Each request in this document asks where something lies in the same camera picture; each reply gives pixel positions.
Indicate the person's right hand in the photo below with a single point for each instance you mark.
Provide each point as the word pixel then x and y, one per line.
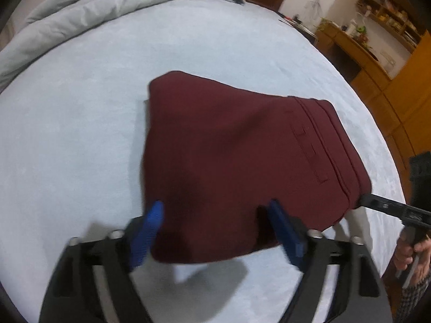
pixel 404 254

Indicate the wooden cabinet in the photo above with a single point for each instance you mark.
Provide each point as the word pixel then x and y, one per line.
pixel 404 94

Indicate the person's right forearm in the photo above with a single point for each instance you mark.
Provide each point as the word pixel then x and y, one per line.
pixel 414 304

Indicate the green potted plant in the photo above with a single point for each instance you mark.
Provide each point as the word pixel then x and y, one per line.
pixel 363 33

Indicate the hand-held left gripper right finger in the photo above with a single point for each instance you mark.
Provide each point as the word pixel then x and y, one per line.
pixel 286 232

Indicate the white wall socket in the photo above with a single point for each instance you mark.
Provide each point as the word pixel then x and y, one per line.
pixel 388 60

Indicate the bed with light blue sheet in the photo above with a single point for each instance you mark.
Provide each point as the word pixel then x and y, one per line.
pixel 84 124

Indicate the cluttered dark side table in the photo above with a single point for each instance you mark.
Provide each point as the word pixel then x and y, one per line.
pixel 298 25

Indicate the wooden desk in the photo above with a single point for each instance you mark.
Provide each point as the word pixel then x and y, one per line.
pixel 353 50

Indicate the wooden wall shelf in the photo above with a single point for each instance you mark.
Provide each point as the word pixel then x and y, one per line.
pixel 390 10

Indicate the maroon pants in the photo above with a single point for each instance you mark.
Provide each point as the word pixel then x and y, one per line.
pixel 235 158

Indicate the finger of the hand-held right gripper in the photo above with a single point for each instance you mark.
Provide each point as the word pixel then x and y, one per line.
pixel 380 205

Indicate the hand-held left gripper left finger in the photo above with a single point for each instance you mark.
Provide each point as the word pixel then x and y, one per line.
pixel 148 232

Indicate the grey duvet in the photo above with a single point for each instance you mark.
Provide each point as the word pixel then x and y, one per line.
pixel 101 3

